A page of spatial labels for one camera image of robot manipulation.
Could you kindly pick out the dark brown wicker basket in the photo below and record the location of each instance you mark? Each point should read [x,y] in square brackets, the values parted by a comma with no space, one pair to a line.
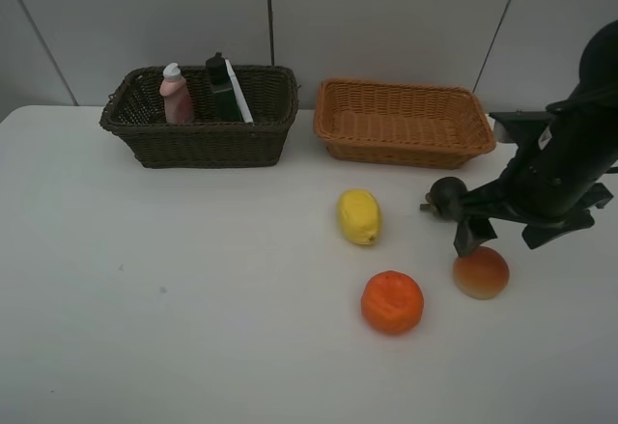
[135,114]

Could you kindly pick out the orange wicker basket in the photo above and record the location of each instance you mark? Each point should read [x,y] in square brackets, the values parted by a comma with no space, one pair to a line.
[410,125]

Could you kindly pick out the red orange peach half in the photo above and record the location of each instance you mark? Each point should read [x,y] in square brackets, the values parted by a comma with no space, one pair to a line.
[483,275]

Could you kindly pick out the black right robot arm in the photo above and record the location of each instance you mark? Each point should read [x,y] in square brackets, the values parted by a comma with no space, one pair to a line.
[584,122]

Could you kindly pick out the yellow lemon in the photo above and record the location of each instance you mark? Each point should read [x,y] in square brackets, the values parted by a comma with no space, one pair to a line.
[359,216]

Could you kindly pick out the pink bottle white cap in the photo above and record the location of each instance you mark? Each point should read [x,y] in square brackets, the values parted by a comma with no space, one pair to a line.
[178,106]

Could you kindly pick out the orange tangerine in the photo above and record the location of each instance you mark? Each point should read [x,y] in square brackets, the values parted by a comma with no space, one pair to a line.
[392,303]

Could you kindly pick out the white marker red cap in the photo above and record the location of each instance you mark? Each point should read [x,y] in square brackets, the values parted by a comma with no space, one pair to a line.
[244,109]

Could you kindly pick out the black bottle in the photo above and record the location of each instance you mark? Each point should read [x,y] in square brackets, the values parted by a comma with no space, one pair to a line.
[225,102]

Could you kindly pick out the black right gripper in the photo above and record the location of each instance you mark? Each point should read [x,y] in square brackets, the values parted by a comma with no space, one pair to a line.
[550,194]

